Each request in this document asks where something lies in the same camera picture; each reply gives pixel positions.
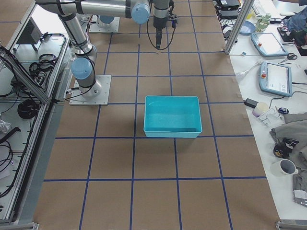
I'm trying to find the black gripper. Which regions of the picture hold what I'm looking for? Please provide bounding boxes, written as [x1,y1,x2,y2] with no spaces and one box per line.
[153,17,166,48]

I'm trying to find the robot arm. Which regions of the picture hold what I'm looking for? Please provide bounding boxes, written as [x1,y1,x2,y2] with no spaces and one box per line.
[36,0,177,105]

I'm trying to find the turquoise plastic bin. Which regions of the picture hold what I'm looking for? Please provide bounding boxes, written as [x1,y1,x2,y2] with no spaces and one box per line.
[143,95,202,138]

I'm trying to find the light blue plate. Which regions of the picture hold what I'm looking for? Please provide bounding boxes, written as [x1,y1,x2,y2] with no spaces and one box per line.
[239,21,256,35]

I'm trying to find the upper teach pendant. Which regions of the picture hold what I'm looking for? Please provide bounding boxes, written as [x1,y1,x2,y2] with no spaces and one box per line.
[250,33,288,57]

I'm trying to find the teach pendant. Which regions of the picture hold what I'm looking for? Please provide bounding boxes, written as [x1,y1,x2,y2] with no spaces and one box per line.
[259,62,293,97]
[250,33,288,57]

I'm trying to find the lower teach pendant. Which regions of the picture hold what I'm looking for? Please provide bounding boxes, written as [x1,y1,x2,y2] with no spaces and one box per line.
[259,62,293,97]

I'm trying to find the black scissors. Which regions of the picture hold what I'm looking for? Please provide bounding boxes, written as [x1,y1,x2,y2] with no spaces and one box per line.
[278,53,297,64]

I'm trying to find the brown paper table cover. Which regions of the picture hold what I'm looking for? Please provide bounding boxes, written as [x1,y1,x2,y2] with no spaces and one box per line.
[34,0,278,230]

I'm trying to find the grey cloth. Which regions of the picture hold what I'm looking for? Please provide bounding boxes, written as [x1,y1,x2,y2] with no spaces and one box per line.
[270,113,307,180]

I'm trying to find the white mug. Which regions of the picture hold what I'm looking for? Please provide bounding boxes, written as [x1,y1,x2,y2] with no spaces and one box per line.
[271,159,298,176]

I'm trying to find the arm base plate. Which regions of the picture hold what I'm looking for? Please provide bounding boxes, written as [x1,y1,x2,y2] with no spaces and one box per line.
[89,15,120,33]
[69,75,112,106]

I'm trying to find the aluminium frame post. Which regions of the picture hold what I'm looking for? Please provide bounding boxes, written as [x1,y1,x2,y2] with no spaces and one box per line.
[224,0,254,55]

